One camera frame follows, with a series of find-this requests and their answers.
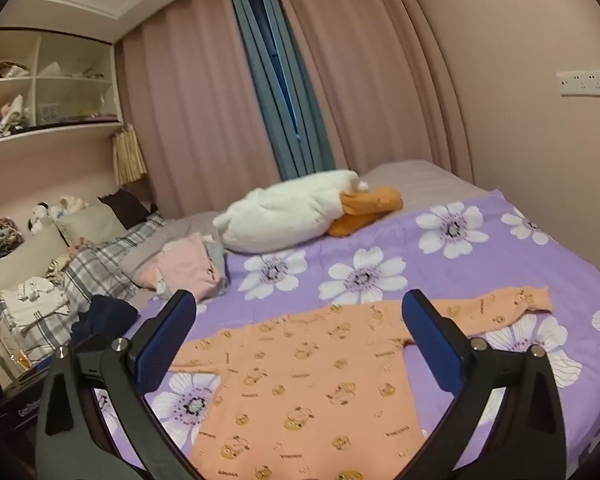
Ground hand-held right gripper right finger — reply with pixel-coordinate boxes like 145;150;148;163
401;289;566;480

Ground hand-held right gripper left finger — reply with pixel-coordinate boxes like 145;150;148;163
35;289;198;480

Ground orange printed baby romper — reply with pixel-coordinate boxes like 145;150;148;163
167;286;553;480

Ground pile of pink clothes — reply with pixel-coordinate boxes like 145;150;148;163
139;232;230;306

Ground white folded clothes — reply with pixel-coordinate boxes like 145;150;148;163
2;277;71;333

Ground mixed clothes heap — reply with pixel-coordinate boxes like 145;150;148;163
0;94;28;142

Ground crumpled patterned clothes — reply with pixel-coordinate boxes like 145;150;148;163
0;59;32;82

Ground navy blue cloth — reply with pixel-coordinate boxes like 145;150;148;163
70;295;141;356

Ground purple floral blanket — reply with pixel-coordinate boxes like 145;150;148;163
92;189;600;480

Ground grey plaid blanket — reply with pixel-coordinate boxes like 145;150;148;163
0;212;166;361

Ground dark brown pillow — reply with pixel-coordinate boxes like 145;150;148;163
98;188;153;231

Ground beige pillow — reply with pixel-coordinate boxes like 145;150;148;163
0;225;71;306
55;202;128;248

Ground black box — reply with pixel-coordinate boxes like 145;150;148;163
0;375;48;431

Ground black and white plush toy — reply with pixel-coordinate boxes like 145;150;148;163
27;202;63;235

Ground white duck plush toy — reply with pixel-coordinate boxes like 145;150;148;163
212;170;404;254

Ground yellow fringed cloth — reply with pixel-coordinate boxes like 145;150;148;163
111;124;148;186

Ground patterned crumpled cloth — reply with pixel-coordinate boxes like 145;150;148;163
0;217;23;263

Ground pink curtain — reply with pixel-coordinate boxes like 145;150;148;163
267;0;476;186
115;0;281;218

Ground blue framed window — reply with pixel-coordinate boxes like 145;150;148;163
225;0;338;181

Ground white wall shelf unit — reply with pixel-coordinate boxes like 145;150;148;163
0;27;126;148

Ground white wall socket strip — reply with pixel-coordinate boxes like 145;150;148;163
556;67;600;97

